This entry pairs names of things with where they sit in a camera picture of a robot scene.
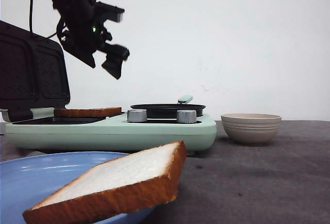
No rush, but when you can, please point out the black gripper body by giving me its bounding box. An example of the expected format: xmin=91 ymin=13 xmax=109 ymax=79
xmin=52 ymin=0 xmax=112 ymax=53

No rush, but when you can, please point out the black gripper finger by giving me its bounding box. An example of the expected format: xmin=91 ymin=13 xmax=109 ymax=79
xmin=101 ymin=43 xmax=130 ymax=79
xmin=63 ymin=45 xmax=95 ymax=68

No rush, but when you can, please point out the white bread slice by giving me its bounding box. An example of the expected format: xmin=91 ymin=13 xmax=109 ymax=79
xmin=54 ymin=107 xmax=122 ymax=118
xmin=23 ymin=141 xmax=187 ymax=223

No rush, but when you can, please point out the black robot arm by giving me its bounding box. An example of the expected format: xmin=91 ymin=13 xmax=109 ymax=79
xmin=52 ymin=0 xmax=129 ymax=79

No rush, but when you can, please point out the mint green breakfast maker base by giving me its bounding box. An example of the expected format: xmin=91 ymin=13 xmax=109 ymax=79
xmin=5 ymin=113 xmax=217 ymax=152

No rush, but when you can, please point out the left silver control knob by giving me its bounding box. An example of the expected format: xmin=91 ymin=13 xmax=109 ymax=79
xmin=127 ymin=109 xmax=147 ymax=123

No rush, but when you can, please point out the silver control knob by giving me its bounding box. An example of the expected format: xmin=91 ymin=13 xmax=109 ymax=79
xmin=176 ymin=109 xmax=197 ymax=124
xmin=127 ymin=109 xmax=147 ymax=123

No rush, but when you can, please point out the small black frying pan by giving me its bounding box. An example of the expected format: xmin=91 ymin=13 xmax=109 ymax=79
xmin=130 ymin=94 xmax=206 ymax=119

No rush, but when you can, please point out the right silver control knob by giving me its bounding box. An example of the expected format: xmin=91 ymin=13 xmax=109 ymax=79
xmin=176 ymin=109 xmax=197 ymax=124

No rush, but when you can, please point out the blue plate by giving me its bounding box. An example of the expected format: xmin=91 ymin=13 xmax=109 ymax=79
xmin=0 ymin=151 xmax=158 ymax=224

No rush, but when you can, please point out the beige ceramic bowl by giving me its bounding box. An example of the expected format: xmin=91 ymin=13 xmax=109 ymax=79
xmin=221 ymin=113 xmax=282 ymax=145

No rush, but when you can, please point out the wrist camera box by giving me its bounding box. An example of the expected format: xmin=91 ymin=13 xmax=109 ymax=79
xmin=94 ymin=2 xmax=125 ymax=23

